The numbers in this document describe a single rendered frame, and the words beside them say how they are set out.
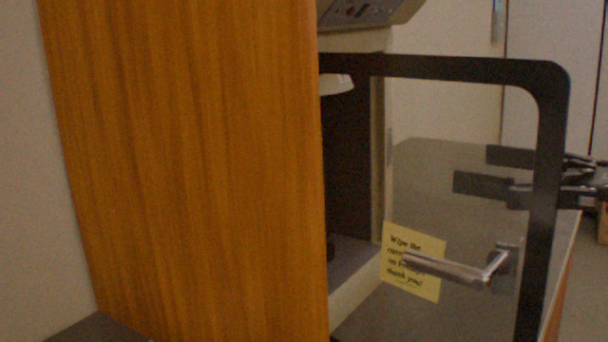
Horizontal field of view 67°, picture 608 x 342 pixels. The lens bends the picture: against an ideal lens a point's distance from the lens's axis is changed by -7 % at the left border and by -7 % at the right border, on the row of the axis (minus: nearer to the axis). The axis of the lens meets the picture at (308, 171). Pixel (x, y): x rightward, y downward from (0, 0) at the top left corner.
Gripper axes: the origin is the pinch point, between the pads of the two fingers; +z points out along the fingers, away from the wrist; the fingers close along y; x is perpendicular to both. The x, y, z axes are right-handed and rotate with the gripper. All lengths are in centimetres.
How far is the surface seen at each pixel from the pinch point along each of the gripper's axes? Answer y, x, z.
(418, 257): 24.8, 1.8, -2.1
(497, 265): 22.3, 2.0, -9.0
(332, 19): 12.8, -19.9, 14.9
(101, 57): 28, -17, 43
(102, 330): 31, 28, 52
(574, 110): -292, 45, 23
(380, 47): -8.3, -15.0, 19.8
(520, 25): -291, -11, 63
